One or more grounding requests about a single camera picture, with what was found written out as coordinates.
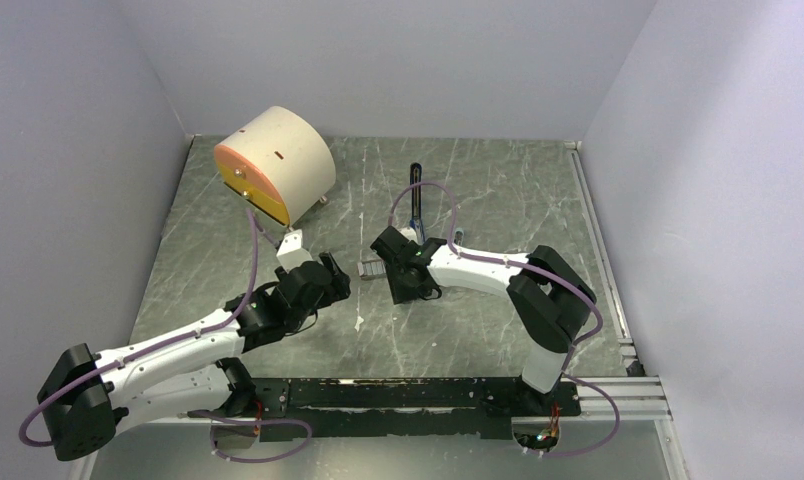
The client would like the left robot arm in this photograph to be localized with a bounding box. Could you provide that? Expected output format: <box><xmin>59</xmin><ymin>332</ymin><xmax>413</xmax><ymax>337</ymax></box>
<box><xmin>37</xmin><ymin>252</ymin><xmax>351</xmax><ymax>462</ymax></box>

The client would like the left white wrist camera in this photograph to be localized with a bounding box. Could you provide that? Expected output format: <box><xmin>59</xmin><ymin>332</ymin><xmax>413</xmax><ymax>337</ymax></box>
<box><xmin>276</xmin><ymin>229</ymin><xmax>313</xmax><ymax>272</ymax></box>

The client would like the staple tray with staples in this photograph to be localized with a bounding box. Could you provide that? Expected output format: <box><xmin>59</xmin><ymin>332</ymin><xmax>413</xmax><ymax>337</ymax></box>
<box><xmin>357</xmin><ymin>259</ymin><xmax>386</xmax><ymax>281</ymax></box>

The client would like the cream round drawer cabinet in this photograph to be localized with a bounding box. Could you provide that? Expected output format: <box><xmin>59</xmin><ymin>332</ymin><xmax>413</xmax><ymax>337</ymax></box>
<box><xmin>213</xmin><ymin>106</ymin><xmax>337</xmax><ymax>228</ymax></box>

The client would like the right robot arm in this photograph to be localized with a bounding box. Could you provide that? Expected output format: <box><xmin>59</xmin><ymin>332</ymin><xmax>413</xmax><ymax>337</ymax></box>
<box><xmin>371</xmin><ymin>226</ymin><xmax>599</xmax><ymax>414</ymax></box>

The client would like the aluminium frame rail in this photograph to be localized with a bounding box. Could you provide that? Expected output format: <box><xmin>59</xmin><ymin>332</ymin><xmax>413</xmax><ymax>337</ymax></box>
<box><xmin>564</xmin><ymin>141</ymin><xmax>670</xmax><ymax>419</ymax></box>

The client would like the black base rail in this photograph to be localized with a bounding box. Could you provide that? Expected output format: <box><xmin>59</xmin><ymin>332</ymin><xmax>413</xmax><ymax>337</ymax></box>
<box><xmin>212</xmin><ymin>377</ymin><xmax>582</xmax><ymax>442</ymax></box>

